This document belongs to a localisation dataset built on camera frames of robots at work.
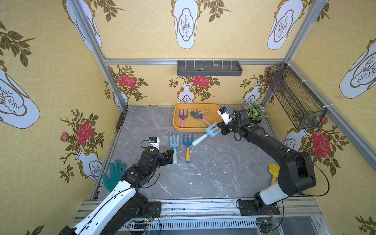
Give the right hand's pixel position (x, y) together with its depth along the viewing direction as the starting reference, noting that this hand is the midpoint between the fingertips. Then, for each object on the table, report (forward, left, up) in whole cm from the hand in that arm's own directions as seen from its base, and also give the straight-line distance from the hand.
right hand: (218, 124), depth 88 cm
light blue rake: (-4, +5, -2) cm, 7 cm away
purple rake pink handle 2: (+20, +11, -16) cm, 28 cm away
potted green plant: (+10, -25, +1) cm, 26 cm away
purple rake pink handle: (+19, +24, -16) cm, 35 cm away
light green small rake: (+11, +8, -15) cm, 20 cm away
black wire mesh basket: (+6, -47, +9) cm, 49 cm away
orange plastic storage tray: (+10, +16, -15) cm, 24 cm away
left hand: (-18, +28, -2) cm, 33 cm away
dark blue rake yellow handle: (-9, +18, -15) cm, 25 cm away
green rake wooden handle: (+22, +13, -15) cm, 30 cm away
